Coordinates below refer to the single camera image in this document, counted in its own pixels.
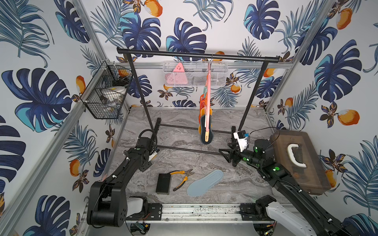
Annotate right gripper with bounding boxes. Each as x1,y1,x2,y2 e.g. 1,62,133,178
219,141,263,170

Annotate light blue insole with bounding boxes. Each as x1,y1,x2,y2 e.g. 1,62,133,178
187,170,224,197

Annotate black clothes rack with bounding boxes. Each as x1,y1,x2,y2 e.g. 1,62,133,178
116,48,281,157

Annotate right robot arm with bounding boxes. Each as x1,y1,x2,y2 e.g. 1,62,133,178
219,139,359,236

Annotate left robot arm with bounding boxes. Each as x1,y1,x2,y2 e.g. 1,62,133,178
87,129,158,227

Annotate pink clip hanger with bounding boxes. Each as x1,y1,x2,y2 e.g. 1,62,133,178
205,62,211,142

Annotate small black box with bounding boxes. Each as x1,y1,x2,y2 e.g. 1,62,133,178
156,174,171,195

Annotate dark navy insole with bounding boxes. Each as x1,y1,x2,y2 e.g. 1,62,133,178
199,115,214,145

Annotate orange insole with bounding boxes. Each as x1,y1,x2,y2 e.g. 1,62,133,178
198,107,207,134

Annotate brown plastic toolbox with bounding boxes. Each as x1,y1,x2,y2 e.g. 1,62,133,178
270,129,331,196

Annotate red patterned insole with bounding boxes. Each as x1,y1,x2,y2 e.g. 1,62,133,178
200,94,207,110

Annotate white bowl in basket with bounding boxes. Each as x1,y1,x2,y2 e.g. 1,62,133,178
100,86,126,103

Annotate pink triangle item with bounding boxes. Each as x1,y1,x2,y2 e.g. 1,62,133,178
164,63,188,86

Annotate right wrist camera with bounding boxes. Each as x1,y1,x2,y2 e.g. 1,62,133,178
233,130,250,152

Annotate yellow handled pliers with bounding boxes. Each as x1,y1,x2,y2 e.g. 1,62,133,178
168,169,194,192

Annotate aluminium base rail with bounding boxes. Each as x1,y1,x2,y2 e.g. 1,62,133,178
79,202,323,224

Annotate black wire basket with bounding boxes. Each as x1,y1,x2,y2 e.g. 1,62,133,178
80,62,132,120

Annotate clear wall shelf basket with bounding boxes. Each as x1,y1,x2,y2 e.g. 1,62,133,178
162,61,228,87

